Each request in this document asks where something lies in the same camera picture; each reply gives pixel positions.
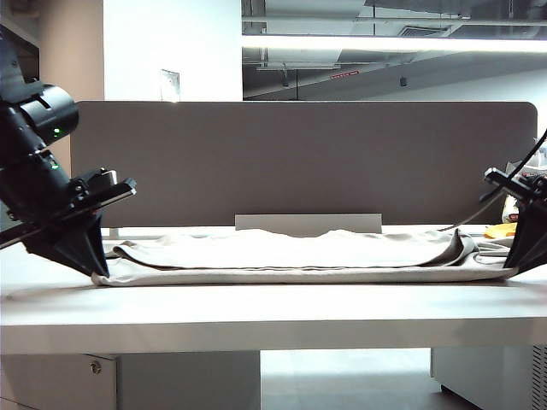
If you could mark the metal wall plate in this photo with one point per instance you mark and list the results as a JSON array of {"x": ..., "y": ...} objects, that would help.
[{"x": 170, "y": 85}]

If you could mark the ceiling air vent grille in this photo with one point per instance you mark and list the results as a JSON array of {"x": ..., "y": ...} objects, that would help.
[{"x": 424, "y": 31}]

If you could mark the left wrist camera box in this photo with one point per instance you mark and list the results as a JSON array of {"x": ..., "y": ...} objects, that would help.
[{"x": 103, "y": 177}]

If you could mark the small black ceiling camera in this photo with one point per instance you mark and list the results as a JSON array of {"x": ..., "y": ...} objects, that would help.
[{"x": 402, "y": 81}]

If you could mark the yellow cloth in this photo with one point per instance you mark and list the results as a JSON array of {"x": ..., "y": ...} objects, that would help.
[{"x": 498, "y": 231}]

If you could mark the white cabinet with vent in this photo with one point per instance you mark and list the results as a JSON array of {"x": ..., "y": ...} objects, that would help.
[{"x": 483, "y": 376}]

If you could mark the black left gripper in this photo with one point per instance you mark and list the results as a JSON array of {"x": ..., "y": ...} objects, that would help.
[{"x": 38, "y": 196}]

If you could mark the round silver drawer lock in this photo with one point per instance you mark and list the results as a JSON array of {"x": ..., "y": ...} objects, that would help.
[{"x": 95, "y": 367}]

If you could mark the white divider bracket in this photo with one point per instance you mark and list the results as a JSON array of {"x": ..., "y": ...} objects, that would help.
[{"x": 114, "y": 232}]

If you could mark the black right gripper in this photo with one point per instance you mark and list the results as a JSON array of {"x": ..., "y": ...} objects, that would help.
[{"x": 530, "y": 192}]

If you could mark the long ceiling light strip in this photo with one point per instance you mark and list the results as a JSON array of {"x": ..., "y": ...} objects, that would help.
[{"x": 384, "y": 43}]

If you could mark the printed plastic snack bag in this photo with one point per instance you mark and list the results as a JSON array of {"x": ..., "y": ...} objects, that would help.
[{"x": 510, "y": 209}]

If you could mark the white drawer cabinet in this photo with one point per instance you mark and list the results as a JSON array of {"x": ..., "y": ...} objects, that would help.
[{"x": 171, "y": 380}]

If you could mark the red ceiling sign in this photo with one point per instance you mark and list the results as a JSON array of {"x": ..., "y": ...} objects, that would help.
[{"x": 344, "y": 75}]

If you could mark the grey fabric desk divider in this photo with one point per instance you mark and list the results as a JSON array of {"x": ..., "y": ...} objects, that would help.
[{"x": 299, "y": 162}]

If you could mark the beige T-shirt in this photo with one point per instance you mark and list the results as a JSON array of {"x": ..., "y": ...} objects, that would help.
[{"x": 273, "y": 256}]

